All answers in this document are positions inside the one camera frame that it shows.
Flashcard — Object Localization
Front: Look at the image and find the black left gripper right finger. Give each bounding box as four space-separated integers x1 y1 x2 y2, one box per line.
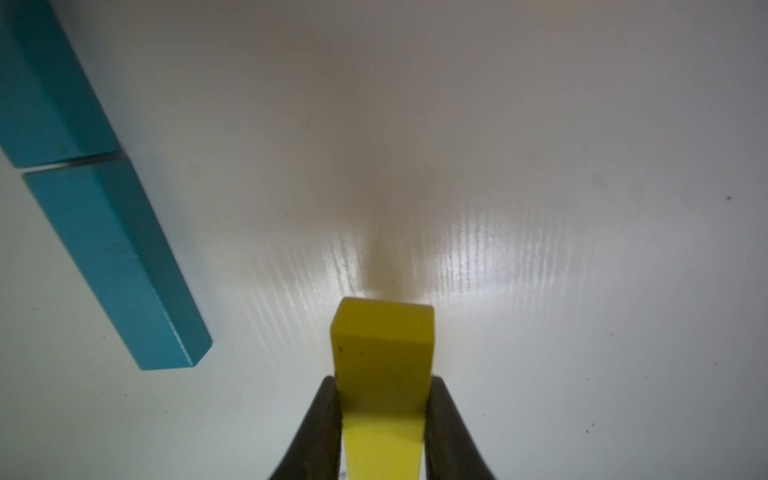
424 376 495 480

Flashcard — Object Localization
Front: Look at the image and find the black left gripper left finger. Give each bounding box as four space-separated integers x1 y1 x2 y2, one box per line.
270 376 342 480

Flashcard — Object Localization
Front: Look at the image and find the yellow-green rectangular block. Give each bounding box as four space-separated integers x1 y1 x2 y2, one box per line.
330 297 435 479

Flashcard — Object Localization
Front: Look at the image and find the teal rectangular block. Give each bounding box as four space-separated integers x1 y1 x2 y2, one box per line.
1 1 120 168
24 158 212 370

